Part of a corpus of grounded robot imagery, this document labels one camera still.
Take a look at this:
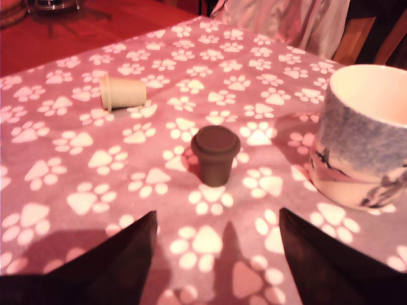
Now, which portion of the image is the pale draped garment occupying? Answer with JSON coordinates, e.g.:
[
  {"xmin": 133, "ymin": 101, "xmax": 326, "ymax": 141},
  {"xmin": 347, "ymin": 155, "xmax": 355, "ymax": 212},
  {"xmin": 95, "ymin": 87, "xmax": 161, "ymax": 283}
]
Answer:
[{"xmin": 209, "ymin": 0, "xmax": 350, "ymax": 60}]

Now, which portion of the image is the paw print cloth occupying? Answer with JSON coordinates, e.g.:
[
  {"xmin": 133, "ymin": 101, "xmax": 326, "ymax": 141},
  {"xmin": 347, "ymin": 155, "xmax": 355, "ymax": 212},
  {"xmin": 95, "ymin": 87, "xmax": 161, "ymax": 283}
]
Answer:
[{"xmin": 0, "ymin": 15, "xmax": 407, "ymax": 305}]

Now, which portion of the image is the wooden chair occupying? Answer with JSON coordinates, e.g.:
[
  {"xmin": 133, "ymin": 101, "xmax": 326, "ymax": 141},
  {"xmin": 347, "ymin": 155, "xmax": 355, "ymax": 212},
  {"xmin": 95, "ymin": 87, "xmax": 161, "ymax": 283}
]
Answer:
[{"xmin": 330, "ymin": 9, "xmax": 407, "ymax": 66}]

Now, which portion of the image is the wire utensil rack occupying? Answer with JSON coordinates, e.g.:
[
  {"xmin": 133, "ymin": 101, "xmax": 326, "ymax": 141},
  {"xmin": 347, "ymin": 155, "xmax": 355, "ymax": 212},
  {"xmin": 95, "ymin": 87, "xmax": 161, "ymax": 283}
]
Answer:
[{"xmin": 27, "ymin": 0, "xmax": 80, "ymax": 11}]

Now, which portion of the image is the brown coffee capsule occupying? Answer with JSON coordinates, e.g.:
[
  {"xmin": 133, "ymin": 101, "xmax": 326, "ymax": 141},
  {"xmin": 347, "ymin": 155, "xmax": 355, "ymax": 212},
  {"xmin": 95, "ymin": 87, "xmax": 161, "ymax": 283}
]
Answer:
[{"xmin": 190, "ymin": 125, "xmax": 242, "ymax": 187}]

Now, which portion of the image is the cream coffee capsule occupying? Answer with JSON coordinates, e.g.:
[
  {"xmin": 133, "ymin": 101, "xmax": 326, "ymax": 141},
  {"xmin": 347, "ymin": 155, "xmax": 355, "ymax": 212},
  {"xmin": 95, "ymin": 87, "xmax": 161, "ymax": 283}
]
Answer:
[{"xmin": 99, "ymin": 75, "xmax": 148, "ymax": 112}]

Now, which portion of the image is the white cartoon print mug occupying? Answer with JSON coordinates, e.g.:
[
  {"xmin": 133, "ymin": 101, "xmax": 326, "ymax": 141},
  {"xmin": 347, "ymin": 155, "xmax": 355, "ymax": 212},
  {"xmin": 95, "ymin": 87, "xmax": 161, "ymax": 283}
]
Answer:
[{"xmin": 308, "ymin": 64, "xmax": 407, "ymax": 211}]

